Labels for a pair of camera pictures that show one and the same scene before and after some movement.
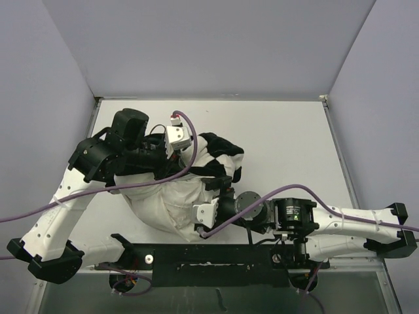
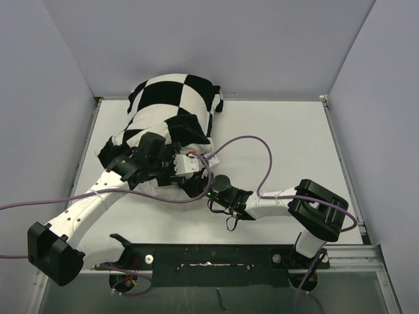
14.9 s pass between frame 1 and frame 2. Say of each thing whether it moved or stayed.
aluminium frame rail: stayed
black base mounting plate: stayed
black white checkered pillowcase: moved
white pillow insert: moved
